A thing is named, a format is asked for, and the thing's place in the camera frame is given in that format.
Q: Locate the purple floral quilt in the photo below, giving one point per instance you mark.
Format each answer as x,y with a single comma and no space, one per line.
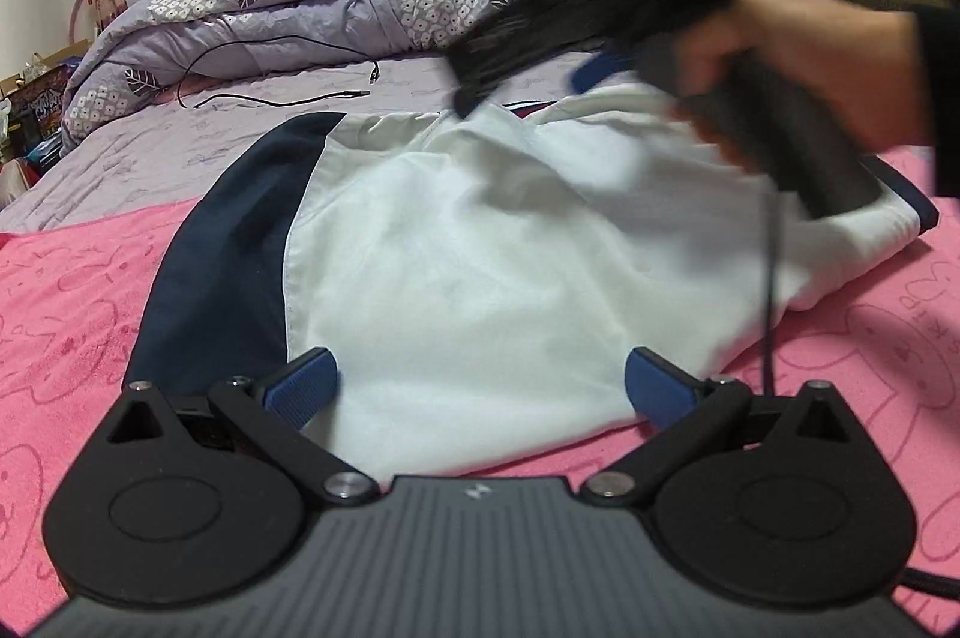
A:
337,0

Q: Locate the person's right hand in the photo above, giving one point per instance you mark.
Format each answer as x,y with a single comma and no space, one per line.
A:
825,53

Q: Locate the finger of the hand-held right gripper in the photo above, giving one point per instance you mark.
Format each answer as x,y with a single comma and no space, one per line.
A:
600,69

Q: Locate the navy and white jacket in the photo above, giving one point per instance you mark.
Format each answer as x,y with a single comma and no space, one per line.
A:
465,263

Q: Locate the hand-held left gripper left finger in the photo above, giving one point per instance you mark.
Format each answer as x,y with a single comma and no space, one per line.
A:
304,381

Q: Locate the purple bed sheet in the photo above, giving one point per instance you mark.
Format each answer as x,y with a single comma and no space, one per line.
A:
135,158

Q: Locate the pink rabbit-print blanket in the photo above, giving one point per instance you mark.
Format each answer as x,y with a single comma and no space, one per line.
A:
75,323

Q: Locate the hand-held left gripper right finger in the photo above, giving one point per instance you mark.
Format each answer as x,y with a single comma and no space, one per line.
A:
656,381

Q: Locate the colourful printed box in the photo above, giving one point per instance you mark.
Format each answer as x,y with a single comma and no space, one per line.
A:
41,105

